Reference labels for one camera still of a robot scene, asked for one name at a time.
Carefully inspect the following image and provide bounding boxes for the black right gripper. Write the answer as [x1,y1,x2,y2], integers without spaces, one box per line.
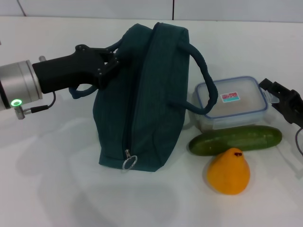
[259,79,303,125]

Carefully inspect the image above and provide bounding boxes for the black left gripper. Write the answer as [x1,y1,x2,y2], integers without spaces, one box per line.
[32,44,120,94]

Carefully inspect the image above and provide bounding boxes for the clear blue-rimmed plastic food container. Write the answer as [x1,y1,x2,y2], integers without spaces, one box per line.
[194,75,280,132]

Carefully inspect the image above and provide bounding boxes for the green cucumber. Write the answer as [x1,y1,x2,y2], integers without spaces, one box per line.
[188,125,283,157]

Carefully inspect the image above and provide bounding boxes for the dark teal insulated lunch bag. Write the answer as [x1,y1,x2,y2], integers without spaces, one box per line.
[68,22,219,174]

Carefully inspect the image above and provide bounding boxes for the orange pear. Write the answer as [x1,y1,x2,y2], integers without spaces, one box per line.
[206,148,251,195]

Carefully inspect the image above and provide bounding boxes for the grey right wrist cable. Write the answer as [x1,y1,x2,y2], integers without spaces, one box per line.
[294,127,303,157]

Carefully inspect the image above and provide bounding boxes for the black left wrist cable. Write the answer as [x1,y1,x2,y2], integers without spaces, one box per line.
[14,91,57,119]

